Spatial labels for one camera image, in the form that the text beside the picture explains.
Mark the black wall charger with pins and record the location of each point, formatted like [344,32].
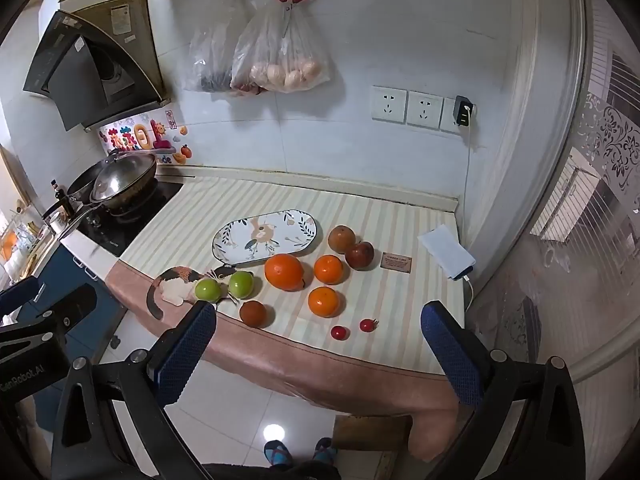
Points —
[462,110]

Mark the blue slipper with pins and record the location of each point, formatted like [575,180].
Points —
[279,452]
[325,450]

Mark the person's dark pants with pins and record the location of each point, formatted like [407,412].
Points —
[270,472]

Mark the striped cat table mat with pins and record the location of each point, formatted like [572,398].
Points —
[375,220]

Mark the black range hood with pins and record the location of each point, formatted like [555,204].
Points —
[75,75]

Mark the plastic bag of eggs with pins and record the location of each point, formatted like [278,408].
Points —
[285,70]

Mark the blue kitchen cabinet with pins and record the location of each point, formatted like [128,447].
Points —
[55,267]

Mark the white wall socket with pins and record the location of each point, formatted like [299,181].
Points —
[424,109]
[389,104]
[446,124]

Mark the floral frosted glass door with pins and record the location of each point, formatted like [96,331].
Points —
[600,160]

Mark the dark red apple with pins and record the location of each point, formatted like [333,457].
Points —
[360,256]

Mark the red-brown apple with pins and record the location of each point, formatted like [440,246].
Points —
[253,314]

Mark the clear plastic bag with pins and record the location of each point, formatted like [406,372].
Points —
[210,60]

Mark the white door frame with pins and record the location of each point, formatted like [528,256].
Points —
[545,110]

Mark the small orange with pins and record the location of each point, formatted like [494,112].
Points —
[329,269]
[324,301]

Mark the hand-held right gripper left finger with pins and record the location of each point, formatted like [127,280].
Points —
[187,355]

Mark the black cooktop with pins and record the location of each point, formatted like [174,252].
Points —
[140,225]

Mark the colourful wall stickers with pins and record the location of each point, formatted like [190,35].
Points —
[135,140]

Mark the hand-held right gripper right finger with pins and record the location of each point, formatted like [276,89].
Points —
[450,355]

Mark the white power bank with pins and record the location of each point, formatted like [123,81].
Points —
[445,255]

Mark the steel wok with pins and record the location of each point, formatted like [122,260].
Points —
[135,187]

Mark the green apple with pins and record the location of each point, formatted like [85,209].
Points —
[207,290]
[241,284]

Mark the steel wok lid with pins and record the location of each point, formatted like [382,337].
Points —
[117,180]

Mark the large orange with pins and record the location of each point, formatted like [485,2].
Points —
[284,272]

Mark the pale red yellow apple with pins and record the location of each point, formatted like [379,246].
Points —
[341,239]

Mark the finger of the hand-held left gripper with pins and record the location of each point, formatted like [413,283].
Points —
[20,292]
[75,305]

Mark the dark sauce bottle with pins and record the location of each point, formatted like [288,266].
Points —
[59,194]

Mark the cherry tomato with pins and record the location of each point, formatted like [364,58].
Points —
[367,325]
[338,332]

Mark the floral oval plate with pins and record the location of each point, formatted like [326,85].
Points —
[265,235]

